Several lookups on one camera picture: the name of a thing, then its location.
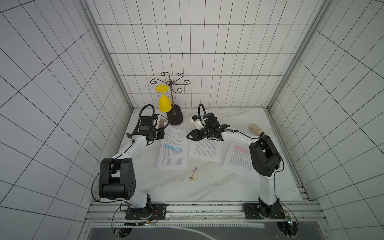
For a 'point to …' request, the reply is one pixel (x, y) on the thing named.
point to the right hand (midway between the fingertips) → (191, 131)
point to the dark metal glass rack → (174, 112)
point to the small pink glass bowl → (163, 121)
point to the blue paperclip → (196, 169)
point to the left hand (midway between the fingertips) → (162, 134)
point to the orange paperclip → (196, 179)
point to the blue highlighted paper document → (173, 153)
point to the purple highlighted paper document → (208, 149)
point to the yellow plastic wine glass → (165, 105)
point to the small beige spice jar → (256, 129)
